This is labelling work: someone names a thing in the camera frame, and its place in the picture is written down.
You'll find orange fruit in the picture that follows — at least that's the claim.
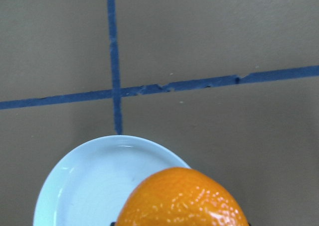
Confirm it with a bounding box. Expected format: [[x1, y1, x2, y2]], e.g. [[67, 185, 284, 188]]
[[115, 167, 249, 226]]

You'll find light blue plate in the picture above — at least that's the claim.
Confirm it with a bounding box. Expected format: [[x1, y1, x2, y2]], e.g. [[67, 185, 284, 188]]
[[33, 135, 187, 226]]

